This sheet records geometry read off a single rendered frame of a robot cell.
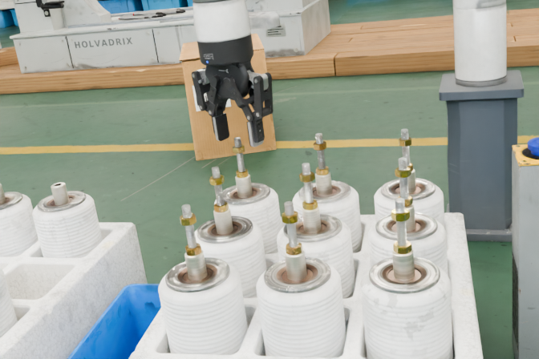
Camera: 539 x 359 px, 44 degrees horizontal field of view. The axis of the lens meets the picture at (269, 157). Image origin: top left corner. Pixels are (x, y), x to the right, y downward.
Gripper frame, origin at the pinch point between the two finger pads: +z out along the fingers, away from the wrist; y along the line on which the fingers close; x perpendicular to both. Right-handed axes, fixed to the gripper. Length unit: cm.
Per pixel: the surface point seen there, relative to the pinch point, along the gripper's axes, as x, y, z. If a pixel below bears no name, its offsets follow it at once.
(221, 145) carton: 60, -71, 32
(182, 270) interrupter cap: -21.1, 9.5, 9.1
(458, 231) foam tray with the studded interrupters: 15.6, 25.8, 16.7
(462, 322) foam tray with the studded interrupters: -4.6, 36.5, 16.5
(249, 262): -11.5, 10.6, 12.5
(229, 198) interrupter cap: -2.9, -0.8, 9.2
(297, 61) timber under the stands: 146, -113, 29
